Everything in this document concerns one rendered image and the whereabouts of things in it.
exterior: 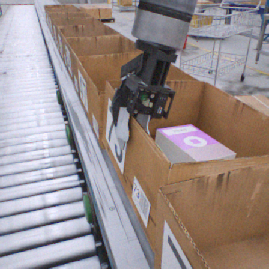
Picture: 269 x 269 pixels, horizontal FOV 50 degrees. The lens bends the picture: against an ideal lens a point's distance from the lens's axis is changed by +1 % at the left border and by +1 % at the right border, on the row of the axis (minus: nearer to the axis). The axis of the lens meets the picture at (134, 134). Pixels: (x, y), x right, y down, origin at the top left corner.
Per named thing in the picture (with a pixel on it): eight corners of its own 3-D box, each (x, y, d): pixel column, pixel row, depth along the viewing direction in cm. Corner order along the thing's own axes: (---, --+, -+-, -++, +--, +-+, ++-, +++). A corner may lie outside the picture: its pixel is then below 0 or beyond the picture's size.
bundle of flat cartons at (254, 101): (221, 107, 330) (223, 96, 324) (260, 105, 335) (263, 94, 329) (249, 136, 270) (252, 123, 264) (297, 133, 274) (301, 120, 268)
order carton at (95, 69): (80, 100, 113) (75, 56, 105) (149, 92, 121) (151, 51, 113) (101, 150, 80) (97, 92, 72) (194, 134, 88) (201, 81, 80)
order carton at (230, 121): (101, 139, 79) (104, 79, 72) (194, 134, 89) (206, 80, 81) (152, 254, 46) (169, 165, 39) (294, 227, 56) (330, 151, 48)
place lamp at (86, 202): (83, 211, 74) (80, 189, 71) (87, 209, 74) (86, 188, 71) (87, 230, 68) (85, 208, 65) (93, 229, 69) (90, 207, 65)
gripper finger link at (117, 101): (108, 125, 54) (119, 81, 51) (106, 122, 56) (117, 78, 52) (131, 128, 56) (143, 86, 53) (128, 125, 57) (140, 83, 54)
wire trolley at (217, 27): (212, 100, 349) (226, 6, 300) (174, 90, 381) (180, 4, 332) (247, 79, 420) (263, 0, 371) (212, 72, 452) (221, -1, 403)
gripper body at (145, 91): (126, 119, 48) (146, 45, 43) (114, 100, 55) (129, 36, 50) (167, 123, 51) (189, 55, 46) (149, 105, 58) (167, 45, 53)
